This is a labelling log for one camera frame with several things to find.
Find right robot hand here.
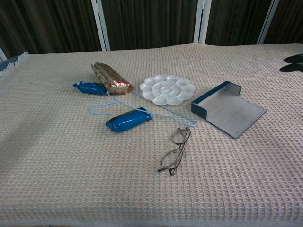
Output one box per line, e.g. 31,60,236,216
279,53,303,73

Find blue glasses case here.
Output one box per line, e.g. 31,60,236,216
190,81,267,139

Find thin-framed eyeglasses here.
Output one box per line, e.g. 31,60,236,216
157,127,191,176

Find white flower paint palette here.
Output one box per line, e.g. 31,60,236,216
139,75,196,106

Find dark brown curtain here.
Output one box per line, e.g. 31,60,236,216
0,0,303,57

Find blue snack packet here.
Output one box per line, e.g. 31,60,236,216
72,81,107,96
105,106,152,133

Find gold snack packet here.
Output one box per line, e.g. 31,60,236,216
91,62,134,95

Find beige waffle tablecloth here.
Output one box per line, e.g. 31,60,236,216
0,42,303,224

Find light blue wire hanger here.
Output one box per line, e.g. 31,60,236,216
88,88,197,128

